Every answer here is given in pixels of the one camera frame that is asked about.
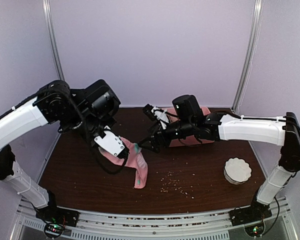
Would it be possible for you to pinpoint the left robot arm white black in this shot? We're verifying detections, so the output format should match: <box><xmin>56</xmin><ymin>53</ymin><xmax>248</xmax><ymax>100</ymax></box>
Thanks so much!
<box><xmin>0</xmin><ymin>79</ymin><xmax>130</xmax><ymax>222</ymax></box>

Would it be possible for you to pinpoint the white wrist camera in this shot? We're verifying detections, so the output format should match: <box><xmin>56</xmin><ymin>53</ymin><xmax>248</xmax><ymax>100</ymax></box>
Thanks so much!
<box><xmin>142</xmin><ymin>104</ymin><xmax>170</xmax><ymax>130</ymax></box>
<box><xmin>94</xmin><ymin>128</ymin><xmax>129</xmax><ymax>159</ymax></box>

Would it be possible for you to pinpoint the pink patterned sock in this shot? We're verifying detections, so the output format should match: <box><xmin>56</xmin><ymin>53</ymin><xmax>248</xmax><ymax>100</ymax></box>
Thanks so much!
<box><xmin>98</xmin><ymin>137</ymin><xmax>148</xmax><ymax>189</ymax></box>

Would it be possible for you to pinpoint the left circuit board with leds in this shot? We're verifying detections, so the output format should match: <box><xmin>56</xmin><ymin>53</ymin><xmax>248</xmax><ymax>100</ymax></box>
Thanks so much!
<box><xmin>43</xmin><ymin>222</ymin><xmax>65</xmax><ymax>239</ymax></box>

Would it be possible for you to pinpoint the pink divided organizer tray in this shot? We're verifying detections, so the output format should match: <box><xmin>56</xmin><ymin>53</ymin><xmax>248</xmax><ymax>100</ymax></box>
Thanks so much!
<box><xmin>163</xmin><ymin>106</ymin><xmax>214</xmax><ymax>148</ymax></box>

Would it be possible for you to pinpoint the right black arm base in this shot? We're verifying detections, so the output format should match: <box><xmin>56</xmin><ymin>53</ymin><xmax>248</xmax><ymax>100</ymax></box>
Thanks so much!
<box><xmin>228</xmin><ymin>206</ymin><xmax>273</xmax><ymax>226</ymax></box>

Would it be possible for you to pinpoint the white scalloped bowl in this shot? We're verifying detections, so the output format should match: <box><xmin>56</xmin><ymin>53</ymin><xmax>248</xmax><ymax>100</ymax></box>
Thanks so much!
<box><xmin>223</xmin><ymin>157</ymin><xmax>252</xmax><ymax>185</ymax></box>

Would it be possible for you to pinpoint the left aluminium frame post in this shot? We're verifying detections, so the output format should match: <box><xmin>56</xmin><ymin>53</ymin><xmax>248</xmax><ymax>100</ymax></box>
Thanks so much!
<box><xmin>42</xmin><ymin>0</ymin><xmax>67</xmax><ymax>83</ymax></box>

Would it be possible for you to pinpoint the circuit board with leds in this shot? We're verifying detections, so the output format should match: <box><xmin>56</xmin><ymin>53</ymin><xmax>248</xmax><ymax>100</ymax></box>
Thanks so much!
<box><xmin>43</xmin><ymin>222</ymin><xmax>65</xmax><ymax>239</ymax></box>
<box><xmin>244</xmin><ymin>222</ymin><xmax>265</xmax><ymax>238</ymax></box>

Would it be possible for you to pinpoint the aluminium front rail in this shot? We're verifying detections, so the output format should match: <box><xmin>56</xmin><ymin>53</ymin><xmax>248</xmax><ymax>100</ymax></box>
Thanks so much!
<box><xmin>8</xmin><ymin>197</ymin><xmax>300</xmax><ymax>240</ymax></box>

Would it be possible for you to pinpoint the right aluminium frame post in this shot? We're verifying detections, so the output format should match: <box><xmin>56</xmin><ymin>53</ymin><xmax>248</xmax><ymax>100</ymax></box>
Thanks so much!
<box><xmin>232</xmin><ymin>0</ymin><xmax>264</xmax><ymax>113</ymax></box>

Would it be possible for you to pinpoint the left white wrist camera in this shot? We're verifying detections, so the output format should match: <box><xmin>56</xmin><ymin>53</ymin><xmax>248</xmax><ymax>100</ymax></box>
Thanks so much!
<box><xmin>94</xmin><ymin>128</ymin><xmax>129</xmax><ymax>159</ymax></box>

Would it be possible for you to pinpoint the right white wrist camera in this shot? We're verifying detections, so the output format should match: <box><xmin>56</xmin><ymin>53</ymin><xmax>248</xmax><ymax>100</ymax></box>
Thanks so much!
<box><xmin>142</xmin><ymin>104</ymin><xmax>170</xmax><ymax>130</ymax></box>

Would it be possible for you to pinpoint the aluminium frame post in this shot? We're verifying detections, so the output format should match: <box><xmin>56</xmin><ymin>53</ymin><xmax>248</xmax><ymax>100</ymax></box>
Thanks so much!
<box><xmin>232</xmin><ymin>0</ymin><xmax>264</xmax><ymax>113</ymax></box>
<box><xmin>42</xmin><ymin>0</ymin><xmax>67</xmax><ymax>83</ymax></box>

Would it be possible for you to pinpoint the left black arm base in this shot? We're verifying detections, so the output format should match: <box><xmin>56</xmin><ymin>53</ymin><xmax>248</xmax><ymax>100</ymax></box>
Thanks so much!
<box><xmin>35</xmin><ymin>207</ymin><xmax>80</xmax><ymax>227</ymax></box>

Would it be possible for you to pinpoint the right circuit board with leds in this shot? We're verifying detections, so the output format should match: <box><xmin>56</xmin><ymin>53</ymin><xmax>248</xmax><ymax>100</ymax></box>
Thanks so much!
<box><xmin>244</xmin><ymin>222</ymin><xmax>265</xmax><ymax>238</ymax></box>

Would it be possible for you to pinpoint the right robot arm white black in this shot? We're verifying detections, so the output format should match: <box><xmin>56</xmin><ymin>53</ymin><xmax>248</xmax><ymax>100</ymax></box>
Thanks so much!
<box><xmin>138</xmin><ymin>94</ymin><xmax>300</xmax><ymax>221</ymax></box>

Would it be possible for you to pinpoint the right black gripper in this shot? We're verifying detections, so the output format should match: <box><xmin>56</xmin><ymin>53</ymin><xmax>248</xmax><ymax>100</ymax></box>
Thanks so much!
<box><xmin>137</xmin><ymin>118</ymin><xmax>195</xmax><ymax>154</ymax></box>

